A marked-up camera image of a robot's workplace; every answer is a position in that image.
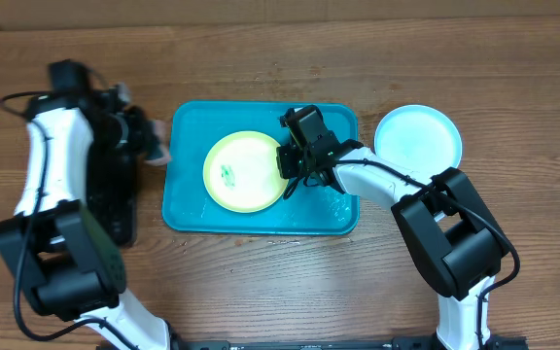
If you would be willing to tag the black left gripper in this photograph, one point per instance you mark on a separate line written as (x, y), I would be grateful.
(135, 118)

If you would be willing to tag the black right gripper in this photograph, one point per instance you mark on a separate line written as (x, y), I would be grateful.
(291, 160)

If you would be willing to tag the pink and black sponge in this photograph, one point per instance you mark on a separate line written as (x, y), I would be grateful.
(158, 155)

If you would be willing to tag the yellow plate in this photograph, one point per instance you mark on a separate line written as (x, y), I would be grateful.
(240, 172)

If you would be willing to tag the light blue plate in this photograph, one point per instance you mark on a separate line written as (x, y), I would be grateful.
(419, 138)

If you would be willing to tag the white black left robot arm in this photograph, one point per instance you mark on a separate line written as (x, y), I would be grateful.
(78, 208)

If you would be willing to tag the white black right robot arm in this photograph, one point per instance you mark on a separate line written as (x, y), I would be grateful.
(450, 234)

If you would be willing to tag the black plastic tray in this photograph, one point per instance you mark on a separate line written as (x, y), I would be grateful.
(111, 185)

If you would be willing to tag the teal plastic tray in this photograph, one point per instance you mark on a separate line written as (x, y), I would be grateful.
(187, 206)

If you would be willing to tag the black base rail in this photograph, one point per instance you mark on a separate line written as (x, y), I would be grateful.
(399, 343)

